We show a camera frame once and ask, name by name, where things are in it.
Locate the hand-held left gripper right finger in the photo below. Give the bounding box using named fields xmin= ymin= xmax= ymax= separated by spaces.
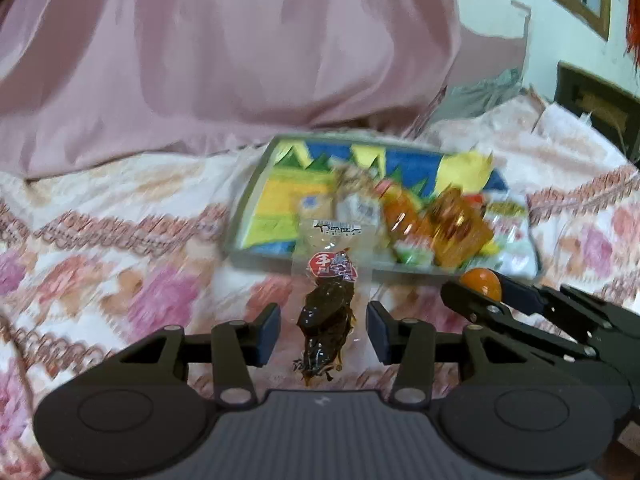
xmin=366 ymin=301 xmax=531 ymax=406

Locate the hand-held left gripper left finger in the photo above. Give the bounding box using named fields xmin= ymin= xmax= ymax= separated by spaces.
xmin=107 ymin=304 xmax=282 ymax=407

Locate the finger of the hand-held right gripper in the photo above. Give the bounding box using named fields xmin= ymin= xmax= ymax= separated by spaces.
xmin=440 ymin=280 xmax=592 ymax=359
xmin=492 ymin=272 xmax=602 ymax=334

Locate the small orange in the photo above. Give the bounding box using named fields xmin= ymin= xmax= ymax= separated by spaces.
xmin=459 ymin=268 xmax=503 ymax=301

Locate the clear packet of dark kelp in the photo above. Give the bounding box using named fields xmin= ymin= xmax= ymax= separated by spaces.
xmin=291 ymin=217 xmax=386 ymax=389

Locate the green white snack packet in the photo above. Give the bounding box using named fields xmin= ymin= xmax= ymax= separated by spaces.
xmin=484 ymin=199 xmax=539 ymax=277

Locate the amber clear snack packet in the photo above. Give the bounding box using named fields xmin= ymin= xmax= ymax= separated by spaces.
xmin=427 ymin=187 xmax=497 ymax=269

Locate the orange clear snack packet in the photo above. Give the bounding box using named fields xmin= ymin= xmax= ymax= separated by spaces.
xmin=381 ymin=181 xmax=434 ymax=249

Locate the grey metal tray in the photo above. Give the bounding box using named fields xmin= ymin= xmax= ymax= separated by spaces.
xmin=220 ymin=132 xmax=544 ymax=282

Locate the narrow clear rice bar packet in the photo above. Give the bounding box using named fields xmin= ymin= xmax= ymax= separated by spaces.
xmin=297 ymin=192 xmax=341 ymax=223

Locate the large clear cracker packet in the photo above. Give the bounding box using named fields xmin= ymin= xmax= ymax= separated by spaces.
xmin=330 ymin=162 xmax=391 ymax=226

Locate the floral blanket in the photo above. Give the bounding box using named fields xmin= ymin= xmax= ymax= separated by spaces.
xmin=0 ymin=92 xmax=640 ymax=480

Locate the grey cloth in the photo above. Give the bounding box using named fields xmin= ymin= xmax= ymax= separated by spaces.
xmin=415 ymin=67 xmax=524 ymax=139

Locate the wooden shelf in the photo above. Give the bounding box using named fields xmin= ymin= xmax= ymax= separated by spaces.
xmin=555 ymin=60 xmax=640 ymax=162

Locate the pink curtain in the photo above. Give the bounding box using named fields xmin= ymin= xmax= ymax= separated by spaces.
xmin=0 ymin=0 xmax=463 ymax=182

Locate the red hanging ornament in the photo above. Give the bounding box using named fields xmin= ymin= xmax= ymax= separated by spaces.
xmin=622 ymin=0 xmax=640 ymax=69

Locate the wooden picture frame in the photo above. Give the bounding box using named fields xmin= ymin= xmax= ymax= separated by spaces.
xmin=492 ymin=0 xmax=614 ymax=44

